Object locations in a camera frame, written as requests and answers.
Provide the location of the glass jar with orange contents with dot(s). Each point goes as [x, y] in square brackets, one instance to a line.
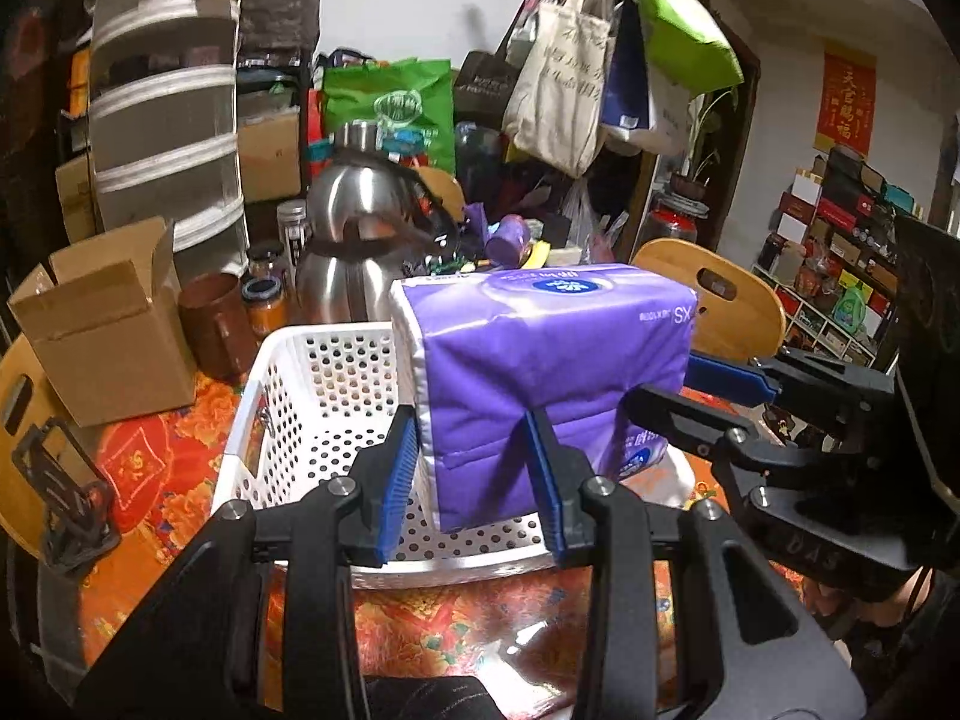
[262, 307]

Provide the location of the white perforated plastic basket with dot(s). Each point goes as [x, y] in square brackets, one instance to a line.
[330, 405]

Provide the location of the brown mug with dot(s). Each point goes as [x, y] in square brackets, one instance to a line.
[214, 326]

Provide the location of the red wall banner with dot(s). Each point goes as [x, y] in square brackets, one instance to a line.
[846, 101]

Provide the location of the open cardboard box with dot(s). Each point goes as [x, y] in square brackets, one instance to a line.
[105, 322]

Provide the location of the wooden chair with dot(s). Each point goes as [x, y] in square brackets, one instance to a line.
[720, 300]
[22, 420]

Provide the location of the grey tiered hanging organizer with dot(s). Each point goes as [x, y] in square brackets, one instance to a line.
[165, 90]

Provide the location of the purple tissue pack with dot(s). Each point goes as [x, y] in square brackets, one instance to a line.
[540, 382]

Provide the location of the black phone stand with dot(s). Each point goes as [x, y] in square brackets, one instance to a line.
[64, 495]

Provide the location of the potted plant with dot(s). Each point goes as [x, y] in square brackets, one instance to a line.
[701, 157]

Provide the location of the black bag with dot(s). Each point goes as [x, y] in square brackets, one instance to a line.
[484, 86]

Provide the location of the closed cardboard box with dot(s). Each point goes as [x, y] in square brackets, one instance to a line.
[268, 157]

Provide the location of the dark glass jar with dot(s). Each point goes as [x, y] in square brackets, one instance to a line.
[264, 261]

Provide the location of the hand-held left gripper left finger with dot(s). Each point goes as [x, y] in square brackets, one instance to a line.
[396, 480]

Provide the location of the blue and white bag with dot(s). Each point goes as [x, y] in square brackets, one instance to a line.
[626, 75]

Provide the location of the tall clear glass jar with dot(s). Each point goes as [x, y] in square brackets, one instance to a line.
[291, 236]

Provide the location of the green shopping bag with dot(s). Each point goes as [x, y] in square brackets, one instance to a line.
[394, 109]

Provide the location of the purple bottle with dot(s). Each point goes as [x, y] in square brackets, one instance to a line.
[508, 238]

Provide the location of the dark textured storage box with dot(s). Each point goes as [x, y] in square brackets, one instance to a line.
[281, 4]

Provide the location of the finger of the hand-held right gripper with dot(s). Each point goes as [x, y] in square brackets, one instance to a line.
[724, 379]
[675, 416]

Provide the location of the stainless steel kettle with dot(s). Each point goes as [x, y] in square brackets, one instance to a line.
[352, 240]

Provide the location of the lime green bag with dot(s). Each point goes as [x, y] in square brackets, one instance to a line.
[679, 15]

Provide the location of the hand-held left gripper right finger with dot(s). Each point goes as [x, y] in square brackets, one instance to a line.
[546, 476]

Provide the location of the cream canvas tote bag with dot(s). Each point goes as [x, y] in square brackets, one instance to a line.
[559, 82]

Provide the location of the shelf of boxes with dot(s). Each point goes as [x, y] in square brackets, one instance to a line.
[832, 255]

